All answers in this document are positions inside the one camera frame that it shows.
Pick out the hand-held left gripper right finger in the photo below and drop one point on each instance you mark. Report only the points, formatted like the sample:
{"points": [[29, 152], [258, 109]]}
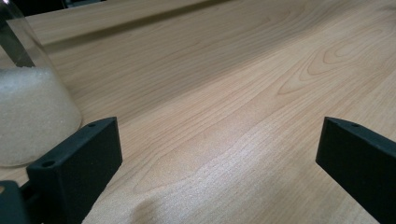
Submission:
{"points": [[361, 161]]}

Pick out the glass flask with white powder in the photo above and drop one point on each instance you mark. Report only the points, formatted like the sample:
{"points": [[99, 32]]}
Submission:
{"points": [[31, 118]]}

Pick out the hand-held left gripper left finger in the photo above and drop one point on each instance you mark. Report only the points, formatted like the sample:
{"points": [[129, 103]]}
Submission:
{"points": [[77, 168]]}

